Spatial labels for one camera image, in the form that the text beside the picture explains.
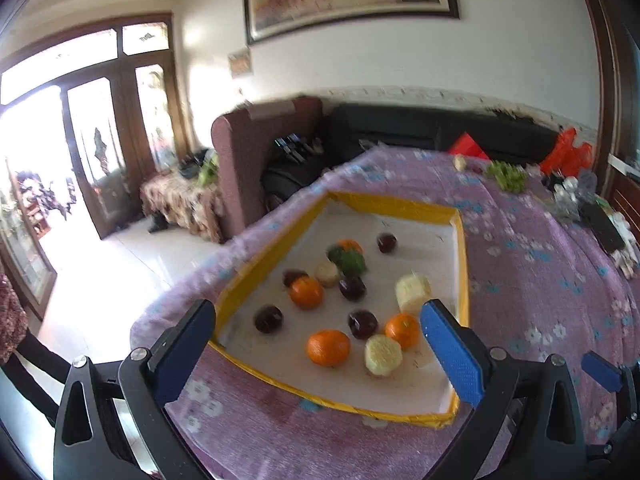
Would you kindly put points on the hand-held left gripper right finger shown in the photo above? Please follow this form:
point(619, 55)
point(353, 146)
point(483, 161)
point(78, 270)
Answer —
point(452, 355)

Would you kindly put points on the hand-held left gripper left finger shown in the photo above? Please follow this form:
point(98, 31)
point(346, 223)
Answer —
point(185, 350)

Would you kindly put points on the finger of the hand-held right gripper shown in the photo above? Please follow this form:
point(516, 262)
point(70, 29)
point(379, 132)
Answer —
point(602, 371)

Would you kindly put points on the orange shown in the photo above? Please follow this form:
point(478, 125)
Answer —
point(328, 347)
point(306, 292)
point(402, 331)

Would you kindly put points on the dark red plum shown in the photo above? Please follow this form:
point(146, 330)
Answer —
point(268, 319)
point(362, 323)
point(295, 276)
point(386, 242)
point(352, 288)

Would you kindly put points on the white foam tray yellow rim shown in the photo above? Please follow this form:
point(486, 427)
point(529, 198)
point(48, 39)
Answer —
point(280, 360)

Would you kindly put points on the green and orange pepper toy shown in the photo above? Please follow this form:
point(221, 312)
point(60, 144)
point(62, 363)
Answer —
point(350, 259)

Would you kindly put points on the purple floral tablecloth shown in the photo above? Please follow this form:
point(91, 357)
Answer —
point(525, 285)

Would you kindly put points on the white gloves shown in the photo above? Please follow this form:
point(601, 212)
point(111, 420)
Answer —
point(627, 260)

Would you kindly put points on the black boots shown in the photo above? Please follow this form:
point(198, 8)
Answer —
point(157, 222)

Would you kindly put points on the black remote control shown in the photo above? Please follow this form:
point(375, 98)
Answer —
point(604, 227)

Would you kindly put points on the side table with patterned cloth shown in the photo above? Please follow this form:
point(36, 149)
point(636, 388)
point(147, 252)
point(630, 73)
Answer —
point(180, 205)

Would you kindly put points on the person's black trousers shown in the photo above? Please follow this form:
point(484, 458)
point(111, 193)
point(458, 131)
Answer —
point(35, 365)

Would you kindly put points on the clear plastic bag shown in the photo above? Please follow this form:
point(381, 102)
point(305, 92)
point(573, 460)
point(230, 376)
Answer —
point(570, 197)

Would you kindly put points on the person's patterned top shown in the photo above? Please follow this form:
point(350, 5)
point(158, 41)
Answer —
point(10, 315)

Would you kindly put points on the green cloth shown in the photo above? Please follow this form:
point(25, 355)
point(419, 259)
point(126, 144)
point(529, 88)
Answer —
point(209, 170)

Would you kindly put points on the dark wooden cabinet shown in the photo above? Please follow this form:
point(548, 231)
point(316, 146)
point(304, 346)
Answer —
point(627, 190)

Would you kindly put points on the green lettuce toy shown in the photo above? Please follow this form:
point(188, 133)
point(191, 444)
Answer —
point(507, 176)

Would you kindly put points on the brown armchair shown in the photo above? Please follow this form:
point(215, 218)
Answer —
point(240, 170)

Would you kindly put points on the wooden glass door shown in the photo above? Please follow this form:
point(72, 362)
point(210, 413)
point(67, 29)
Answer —
point(127, 150)

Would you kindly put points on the red box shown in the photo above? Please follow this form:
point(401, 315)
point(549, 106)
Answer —
point(467, 146)

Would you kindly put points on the red plastic bag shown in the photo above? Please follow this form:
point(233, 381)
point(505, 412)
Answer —
point(567, 152)

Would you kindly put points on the black devices pile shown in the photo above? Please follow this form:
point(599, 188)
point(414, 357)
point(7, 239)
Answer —
point(297, 147)

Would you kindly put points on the black leather sofa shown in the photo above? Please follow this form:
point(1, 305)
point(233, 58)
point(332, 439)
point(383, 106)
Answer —
point(400, 125)

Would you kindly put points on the small wall calendar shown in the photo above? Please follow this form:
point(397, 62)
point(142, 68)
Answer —
point(239, 63)

